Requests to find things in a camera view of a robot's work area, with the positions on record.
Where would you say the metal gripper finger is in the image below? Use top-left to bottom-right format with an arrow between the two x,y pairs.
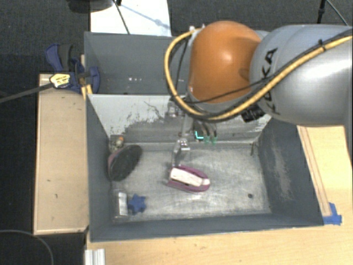
171,139 -> 183,167
178,141 -> 191,166

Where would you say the pale wood flat board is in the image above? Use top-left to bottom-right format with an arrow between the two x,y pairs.
33,73 -> 89,235

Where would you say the black cylinder on white bracket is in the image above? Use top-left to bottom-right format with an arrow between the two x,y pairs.
241,105 -> 270,156

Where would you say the small clear plastic block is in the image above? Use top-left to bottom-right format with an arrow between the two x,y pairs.
117,191 -> 130,216

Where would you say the blue star-shaped toy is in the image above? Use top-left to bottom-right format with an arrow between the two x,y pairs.
127,193 -> 147,215

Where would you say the small grey and orange object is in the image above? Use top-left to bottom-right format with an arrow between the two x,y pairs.
109,135 -> 125,153

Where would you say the grey metal bin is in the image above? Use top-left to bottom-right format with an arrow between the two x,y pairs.
83,31 -> 325,243

